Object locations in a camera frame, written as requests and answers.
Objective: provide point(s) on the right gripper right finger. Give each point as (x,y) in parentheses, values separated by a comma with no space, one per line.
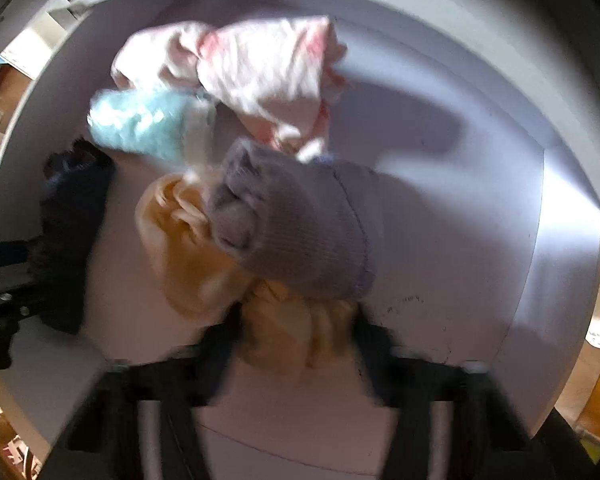
(454,422)

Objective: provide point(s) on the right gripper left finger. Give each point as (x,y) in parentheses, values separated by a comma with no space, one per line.
(139,421)

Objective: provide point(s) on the navy dark cloth bundle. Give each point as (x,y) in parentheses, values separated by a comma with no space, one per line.
(72,206)

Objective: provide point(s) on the yellow cream cloth bundle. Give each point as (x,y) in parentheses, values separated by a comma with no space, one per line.
(284,333)

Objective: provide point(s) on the grey lilac sock roll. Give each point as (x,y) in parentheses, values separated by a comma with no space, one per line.
(313,226)

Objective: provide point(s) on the teal fluffy sock bundle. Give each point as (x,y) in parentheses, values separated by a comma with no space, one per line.
(176,126)

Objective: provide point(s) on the white drawer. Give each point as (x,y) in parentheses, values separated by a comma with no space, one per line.
(491,244)

